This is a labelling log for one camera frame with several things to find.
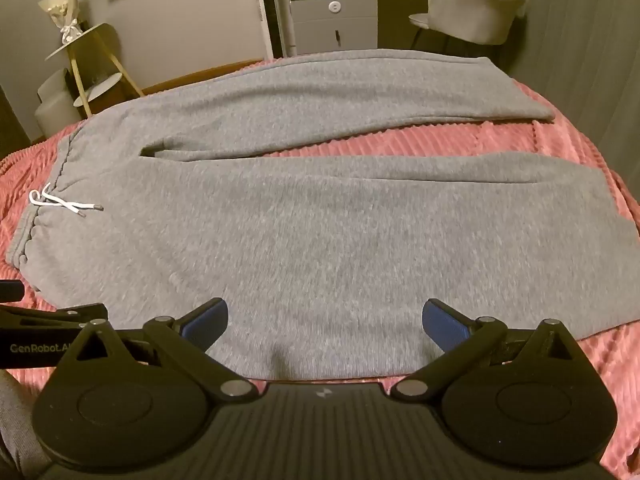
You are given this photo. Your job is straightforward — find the pink ribbed blanket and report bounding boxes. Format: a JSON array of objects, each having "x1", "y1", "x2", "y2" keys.
[{"x1": 0, "y1": 55, "x2": 640, "y2": 480}]

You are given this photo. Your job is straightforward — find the white cylindrical bin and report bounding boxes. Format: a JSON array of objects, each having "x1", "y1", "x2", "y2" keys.
[{"x1": 34, "y1": 91, "x2": 85, "y2": 137}]

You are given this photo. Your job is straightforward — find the tall white cylinder stool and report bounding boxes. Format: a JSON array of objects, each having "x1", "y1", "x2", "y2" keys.
[{"x1": 37, "y1": 67, "x2": 72, "y2": 107}]

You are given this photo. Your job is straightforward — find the grey bedside cabinet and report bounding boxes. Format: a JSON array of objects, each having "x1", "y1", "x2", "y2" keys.
[{"x1": 288, "y1": 0, "x2": 379, "y2": 55}]

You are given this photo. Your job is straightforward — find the white upright frame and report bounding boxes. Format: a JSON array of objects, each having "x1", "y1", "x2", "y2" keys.
[{"x1": 251, "y1": 0, "x2": 287, "y2": 59}]

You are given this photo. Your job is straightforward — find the grey sweat pants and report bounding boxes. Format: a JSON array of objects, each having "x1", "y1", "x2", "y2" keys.
[{"x1": 6, "y1": 48, "x2": 640, "y2": 382}]

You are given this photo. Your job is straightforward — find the person's grey clothing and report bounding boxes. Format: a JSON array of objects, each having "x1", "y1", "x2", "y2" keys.
[{"x1": 0, "y1": 369, "x2": 47, "y2": 480}]

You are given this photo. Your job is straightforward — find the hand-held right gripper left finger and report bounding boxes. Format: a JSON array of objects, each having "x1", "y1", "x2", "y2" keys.
[{"x1": 60, "y1": 297, "x2": 253, "y2": 402}]

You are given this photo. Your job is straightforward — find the grey upholstered chair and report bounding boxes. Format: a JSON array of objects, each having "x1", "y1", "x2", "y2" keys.
[{"x1": 408, "y1": 0, "x2": 528, "y2": 55}]

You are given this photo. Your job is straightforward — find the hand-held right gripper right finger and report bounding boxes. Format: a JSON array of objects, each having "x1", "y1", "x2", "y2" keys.
[{"x1": 394, "y1": 297, "x2": 577, "y2": 402}]

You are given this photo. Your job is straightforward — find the wrapped flower bouquet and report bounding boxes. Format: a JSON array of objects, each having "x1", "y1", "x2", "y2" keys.
[{"x1": 38, "y1": 0, "x2": 85, "y2": 47}]

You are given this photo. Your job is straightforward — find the grey curtain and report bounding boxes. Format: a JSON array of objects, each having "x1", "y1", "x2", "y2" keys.
[{"x1": 512, "y1": 0, "x2": 640, "y2": 171}]

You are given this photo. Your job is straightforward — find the white round side table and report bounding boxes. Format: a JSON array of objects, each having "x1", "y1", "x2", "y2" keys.
[{"x1": 45, "y1": 22, "x2": 147, "y2": 117}]

